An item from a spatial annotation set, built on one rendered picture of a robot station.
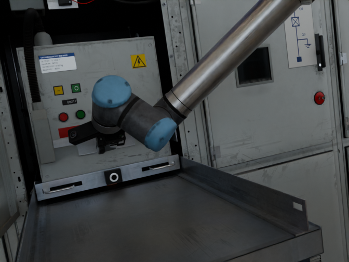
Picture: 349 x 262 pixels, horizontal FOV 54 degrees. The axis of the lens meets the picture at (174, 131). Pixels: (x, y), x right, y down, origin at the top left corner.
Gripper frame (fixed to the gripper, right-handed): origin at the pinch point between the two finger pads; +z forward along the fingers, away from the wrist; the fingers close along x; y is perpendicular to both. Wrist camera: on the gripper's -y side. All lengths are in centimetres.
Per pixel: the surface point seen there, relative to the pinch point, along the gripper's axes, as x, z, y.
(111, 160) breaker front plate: 1.2, 15.8, 5.8
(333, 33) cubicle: 34, -7, 113
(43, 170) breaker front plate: 1.8, 15.1, -18.1
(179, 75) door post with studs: 23.9, -1.7, 35.5
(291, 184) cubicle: -22, 23, 81
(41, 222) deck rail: -19.2, 1.6, -19.9
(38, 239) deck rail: -26.0, -10.2, -20.4
